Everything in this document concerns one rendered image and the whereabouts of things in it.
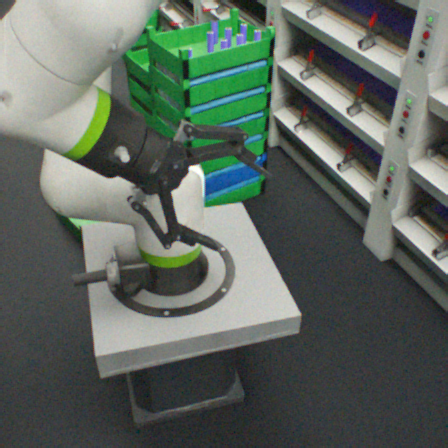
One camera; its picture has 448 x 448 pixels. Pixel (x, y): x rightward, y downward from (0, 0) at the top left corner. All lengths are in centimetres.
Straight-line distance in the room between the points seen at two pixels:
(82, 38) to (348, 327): 108
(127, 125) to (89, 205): 31
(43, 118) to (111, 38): 12
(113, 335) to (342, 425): 57
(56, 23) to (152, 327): 58
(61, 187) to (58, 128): 34
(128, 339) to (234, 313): 19
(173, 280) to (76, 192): 24
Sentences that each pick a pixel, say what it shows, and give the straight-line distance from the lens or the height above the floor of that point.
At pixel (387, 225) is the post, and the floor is 13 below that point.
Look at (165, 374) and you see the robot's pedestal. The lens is 110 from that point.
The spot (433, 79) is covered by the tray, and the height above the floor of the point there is 57.
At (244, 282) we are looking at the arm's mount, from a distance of 102.
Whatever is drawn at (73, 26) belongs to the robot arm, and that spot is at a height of 90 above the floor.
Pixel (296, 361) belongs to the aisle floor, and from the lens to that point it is 132.
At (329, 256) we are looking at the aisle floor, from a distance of 159.
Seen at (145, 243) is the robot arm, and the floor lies 45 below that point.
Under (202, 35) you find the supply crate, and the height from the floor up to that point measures 50.
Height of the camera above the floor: 106
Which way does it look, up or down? 40 degrees down
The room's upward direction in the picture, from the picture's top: straight up
